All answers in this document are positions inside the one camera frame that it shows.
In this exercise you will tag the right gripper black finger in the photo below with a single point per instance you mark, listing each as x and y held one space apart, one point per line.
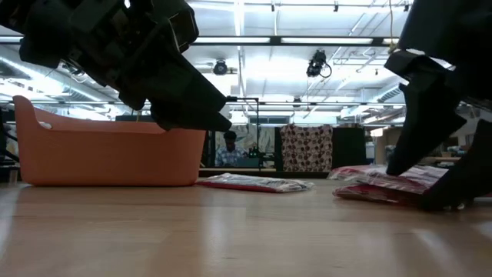
469 173
426 123

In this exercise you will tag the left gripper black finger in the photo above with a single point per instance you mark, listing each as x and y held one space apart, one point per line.
177 84
192 121

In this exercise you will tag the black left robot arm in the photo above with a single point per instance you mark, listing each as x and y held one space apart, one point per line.
11 11

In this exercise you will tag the person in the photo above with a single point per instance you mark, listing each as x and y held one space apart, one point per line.
230 154

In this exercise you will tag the black panel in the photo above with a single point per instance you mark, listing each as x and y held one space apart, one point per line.
348 150

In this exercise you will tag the orange plastic basket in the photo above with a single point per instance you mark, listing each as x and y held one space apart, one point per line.
107 157

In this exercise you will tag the circle-patterned cloth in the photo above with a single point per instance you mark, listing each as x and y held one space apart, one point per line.
307 148

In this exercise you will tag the round black overhead camera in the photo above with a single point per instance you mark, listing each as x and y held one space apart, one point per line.
220 68

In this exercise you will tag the black stand frame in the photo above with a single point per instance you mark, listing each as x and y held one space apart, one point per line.
257 127

